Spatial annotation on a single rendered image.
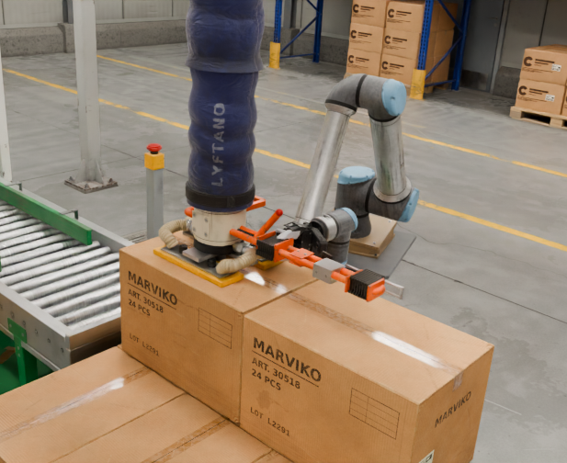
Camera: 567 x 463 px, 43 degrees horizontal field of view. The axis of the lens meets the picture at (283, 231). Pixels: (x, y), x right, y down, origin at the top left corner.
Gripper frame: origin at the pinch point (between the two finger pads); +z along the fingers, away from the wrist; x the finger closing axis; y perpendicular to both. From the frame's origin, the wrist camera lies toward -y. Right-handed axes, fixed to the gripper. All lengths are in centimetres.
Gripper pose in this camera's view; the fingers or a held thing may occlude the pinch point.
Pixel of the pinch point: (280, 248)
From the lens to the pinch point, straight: 223.5
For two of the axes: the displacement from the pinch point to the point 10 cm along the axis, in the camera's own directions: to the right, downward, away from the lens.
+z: -6.8, 2.5, -6.9
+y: -7.3, -3.0, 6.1
